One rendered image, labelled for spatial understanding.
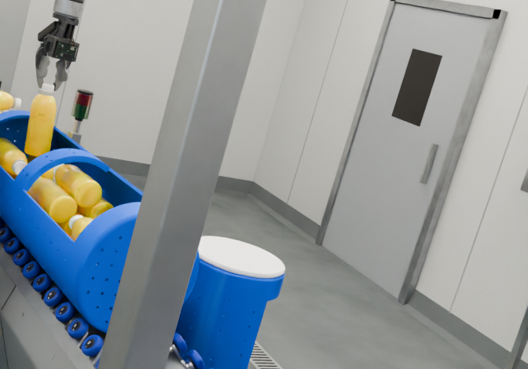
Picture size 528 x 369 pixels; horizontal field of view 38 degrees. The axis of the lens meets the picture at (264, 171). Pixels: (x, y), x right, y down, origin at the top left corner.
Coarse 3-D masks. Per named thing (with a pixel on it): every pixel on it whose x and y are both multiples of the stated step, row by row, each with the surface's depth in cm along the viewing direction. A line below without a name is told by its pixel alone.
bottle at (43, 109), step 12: (36, 96) 215; (48, 96) 215; (36, 108) 214; (48, 108) 214; (36, 120) 214; (48, 120) 215; (36, 132) 215; (48, 132) 216; (36, 144) 216; (48, 144) 218
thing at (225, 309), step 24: (192, 288) 205; (216, 288) 202; (240, 288) 201; (264, 288) 204; (192, 312) 205; (216, 312) 202; (240, 312) 203; (192, 336) 205; (216, 336) 204; (240, 336) 205; (216, 360) 205; (240, 360) 208
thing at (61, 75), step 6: (60, 60) 215; (66, 60) 215; (60, 66) 215; (66, 66) 216; (60, 72) 215; (66, 72) 213; (60, 78) 216; (66, 78) 213; (54, 84) 216; (60, 84) 217; (54, 90) 216
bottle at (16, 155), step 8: (0, 144) 217; (8, 144) 216; (0, 152) 214; (8, 152) 211; (16, 152) 211; (0, 160) 212; (8, 160) 209; (16, 160) 209; (24, 160) 211; (8, 168) 210
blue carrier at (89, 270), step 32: (0, 128) 222; (32, 160) 189; (64, 160) 187; (96, 160) 192; (0, 192) 193; (128, 192) 192; (32, 224) 174; (96, 224) 156; (128, 224) 155; (64, 256) 158; (96, 256) 153; (64, 288) 160; (96, 288) 155; (96, 320) 158
